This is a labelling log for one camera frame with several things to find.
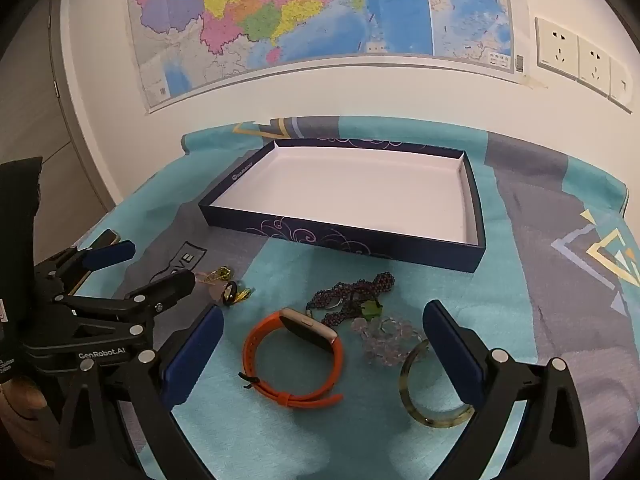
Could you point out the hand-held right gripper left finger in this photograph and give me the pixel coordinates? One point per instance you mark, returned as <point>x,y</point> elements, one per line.
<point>195,360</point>

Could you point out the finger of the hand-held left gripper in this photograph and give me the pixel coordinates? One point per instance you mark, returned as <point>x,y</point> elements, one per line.
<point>167,285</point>
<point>112,252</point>

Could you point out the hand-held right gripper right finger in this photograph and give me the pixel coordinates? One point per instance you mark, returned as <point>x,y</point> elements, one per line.
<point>452,355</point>

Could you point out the yellow-green woven knot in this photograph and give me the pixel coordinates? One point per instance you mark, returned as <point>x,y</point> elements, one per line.
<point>220,274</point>
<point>245,294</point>

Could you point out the orange smartwatch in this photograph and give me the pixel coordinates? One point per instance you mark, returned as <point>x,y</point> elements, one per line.
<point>260,340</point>

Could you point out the olive green bangle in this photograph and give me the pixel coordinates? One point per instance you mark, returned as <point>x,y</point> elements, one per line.
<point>440,424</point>

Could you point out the navy shallow cardboard box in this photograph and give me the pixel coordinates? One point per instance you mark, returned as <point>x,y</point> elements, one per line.
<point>350,185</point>

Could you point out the person's left hand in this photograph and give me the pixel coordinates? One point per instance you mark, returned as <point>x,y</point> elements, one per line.
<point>20,410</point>

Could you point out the teal grey printed blanket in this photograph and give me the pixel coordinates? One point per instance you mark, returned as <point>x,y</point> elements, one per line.
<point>525,240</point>

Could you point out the colourful wall map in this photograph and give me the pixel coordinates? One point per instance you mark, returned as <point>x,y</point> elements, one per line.
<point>300,15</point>

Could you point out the white wall socket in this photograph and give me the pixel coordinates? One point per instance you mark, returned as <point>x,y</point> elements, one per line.
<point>595,67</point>
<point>622,85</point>
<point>557,45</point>

